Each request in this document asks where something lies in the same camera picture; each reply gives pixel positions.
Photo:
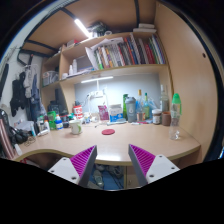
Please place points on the red white can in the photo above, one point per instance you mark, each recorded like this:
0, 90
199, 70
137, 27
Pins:
78, 111

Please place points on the green box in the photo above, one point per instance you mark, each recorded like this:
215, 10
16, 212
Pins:
51, 117

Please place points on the hanging dark clothes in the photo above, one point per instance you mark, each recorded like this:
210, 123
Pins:
26, 94

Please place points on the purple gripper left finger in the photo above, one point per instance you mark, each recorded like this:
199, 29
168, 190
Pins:
78, 168

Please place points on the yellow cap bottle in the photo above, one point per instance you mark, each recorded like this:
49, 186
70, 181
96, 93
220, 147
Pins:
139, 106

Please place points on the white desk lamp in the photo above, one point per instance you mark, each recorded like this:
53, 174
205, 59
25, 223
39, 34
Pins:
97, 97

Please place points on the clear bottle green cap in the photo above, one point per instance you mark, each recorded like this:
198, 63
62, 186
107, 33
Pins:
176, 112

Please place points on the clear storage box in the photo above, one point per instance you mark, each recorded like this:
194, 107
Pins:
49, 77

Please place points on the pink snack bag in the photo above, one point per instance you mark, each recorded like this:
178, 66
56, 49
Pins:
103, 113

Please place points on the grey shaker bottle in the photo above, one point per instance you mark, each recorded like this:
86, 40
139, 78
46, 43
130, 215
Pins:
131, 109

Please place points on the clear glass bottle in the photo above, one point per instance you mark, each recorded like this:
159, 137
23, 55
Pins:
164, 100

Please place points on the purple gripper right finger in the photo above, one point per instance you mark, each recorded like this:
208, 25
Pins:
148, 167

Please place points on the brown ceramic cup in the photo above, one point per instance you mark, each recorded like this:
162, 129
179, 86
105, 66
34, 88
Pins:
166, 118

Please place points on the brown jar white lid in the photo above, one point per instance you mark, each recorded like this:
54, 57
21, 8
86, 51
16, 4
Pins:
156, 113

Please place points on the wooden shelf unit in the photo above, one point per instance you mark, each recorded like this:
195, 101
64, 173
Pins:
65, 58

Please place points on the white mug green print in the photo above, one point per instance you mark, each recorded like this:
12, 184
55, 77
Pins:
76, 127

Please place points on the ceiling light tube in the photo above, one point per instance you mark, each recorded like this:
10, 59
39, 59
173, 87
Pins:
82, 27

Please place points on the green tall bottle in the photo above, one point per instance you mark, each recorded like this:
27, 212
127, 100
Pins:
124, 106

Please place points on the row of books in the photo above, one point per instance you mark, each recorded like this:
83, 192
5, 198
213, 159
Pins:
126, 51

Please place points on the green glass bottle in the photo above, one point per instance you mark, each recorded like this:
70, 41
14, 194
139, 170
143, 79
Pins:
146, 107

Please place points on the blue white tissue box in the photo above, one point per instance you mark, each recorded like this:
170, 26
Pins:
115, 112

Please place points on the red round coaster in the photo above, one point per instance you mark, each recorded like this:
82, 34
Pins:
108, 131

